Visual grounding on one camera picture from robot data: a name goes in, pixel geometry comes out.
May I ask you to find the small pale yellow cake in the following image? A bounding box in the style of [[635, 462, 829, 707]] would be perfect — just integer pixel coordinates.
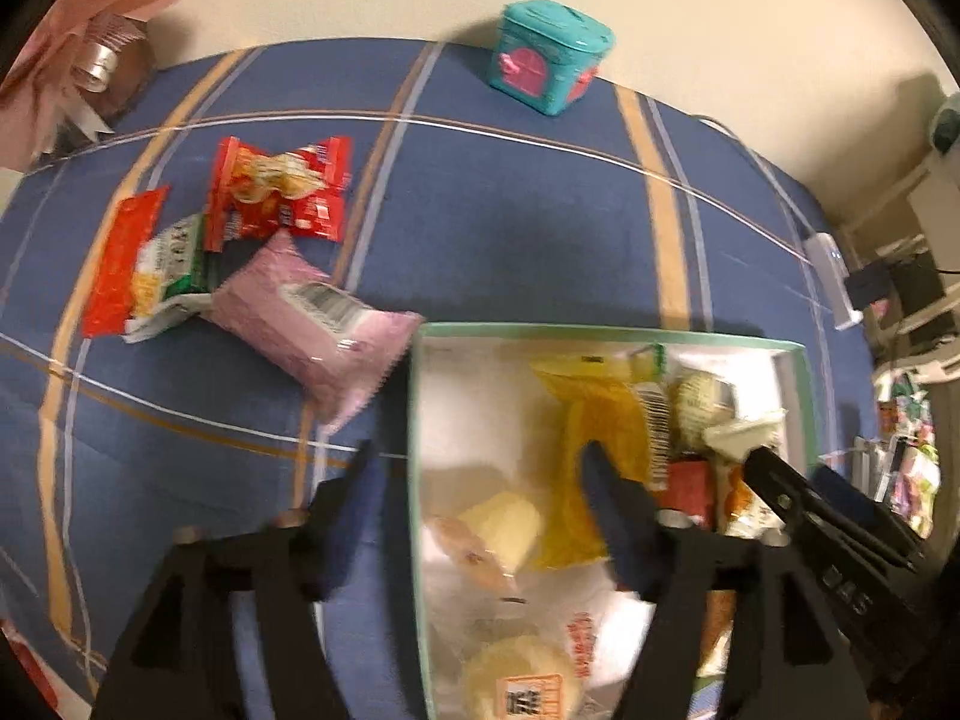
[[430, 490, 546, 592]]

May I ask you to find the pile of colourful packets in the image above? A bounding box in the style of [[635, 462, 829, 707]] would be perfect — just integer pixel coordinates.
[[872, 369, 944, 542]]

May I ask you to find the white cable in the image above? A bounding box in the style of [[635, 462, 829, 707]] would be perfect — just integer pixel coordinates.
[[688, 115, 820, 242]]

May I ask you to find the teal toy box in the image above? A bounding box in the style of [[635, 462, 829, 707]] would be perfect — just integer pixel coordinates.
[[483, 1, 617, 119]]

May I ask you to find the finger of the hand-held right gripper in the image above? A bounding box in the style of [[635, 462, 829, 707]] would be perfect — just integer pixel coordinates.
[[741, 446, 820, 535], [812, 463, 929, 569]]

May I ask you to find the white box with green rim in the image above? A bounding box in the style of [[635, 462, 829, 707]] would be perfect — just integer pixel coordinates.
[[407, 321, 817, 720]]

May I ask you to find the white sandwich print snack packet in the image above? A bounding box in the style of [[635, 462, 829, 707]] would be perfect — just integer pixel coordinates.
[[718, 463, 782, 541]]

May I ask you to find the cream and green snack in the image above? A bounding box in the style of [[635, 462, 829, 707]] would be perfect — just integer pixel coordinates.
[[666, 366, 787, 460]]

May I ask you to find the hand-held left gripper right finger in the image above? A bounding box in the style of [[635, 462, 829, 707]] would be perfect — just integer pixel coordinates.
[[581, 442, 871, 720]]

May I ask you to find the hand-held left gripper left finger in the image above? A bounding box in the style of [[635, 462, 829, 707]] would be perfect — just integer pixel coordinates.
[[90, 441, 377, 720]]

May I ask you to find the white power strip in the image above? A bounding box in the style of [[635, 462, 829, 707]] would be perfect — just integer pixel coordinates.
[[805, 232, 865, 332]]

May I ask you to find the steamed cake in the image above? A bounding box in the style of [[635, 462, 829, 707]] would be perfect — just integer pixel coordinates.
[[459, 633, 587, 720]]

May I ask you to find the dark red snack packet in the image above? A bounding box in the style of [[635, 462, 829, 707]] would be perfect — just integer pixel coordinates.
[[660, 460, 719, 532]]

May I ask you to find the red and orange chip packet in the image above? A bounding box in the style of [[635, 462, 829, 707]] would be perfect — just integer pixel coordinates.
[[202, 135, 355, 254]]

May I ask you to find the pink snack packet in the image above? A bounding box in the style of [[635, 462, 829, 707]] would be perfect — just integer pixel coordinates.
[[205, 228, 426, 434]]

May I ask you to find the green and white snack packet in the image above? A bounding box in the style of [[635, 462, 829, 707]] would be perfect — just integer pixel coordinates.
[[122, 213, 220, 347]]

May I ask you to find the pink paper bouquet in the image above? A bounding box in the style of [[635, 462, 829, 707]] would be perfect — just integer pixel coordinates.
[[0, 0, 194, 175]]

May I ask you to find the white shelf rack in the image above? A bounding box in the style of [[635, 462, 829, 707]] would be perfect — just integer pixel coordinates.
[[846, 90, 960, 391]]

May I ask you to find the black power adapter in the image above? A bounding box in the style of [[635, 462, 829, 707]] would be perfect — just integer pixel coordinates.
[[843, 261, 895, 310]]

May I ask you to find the red patterned snack packet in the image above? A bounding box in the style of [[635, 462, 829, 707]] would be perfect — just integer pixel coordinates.
[[79, 186, 171, 340]]

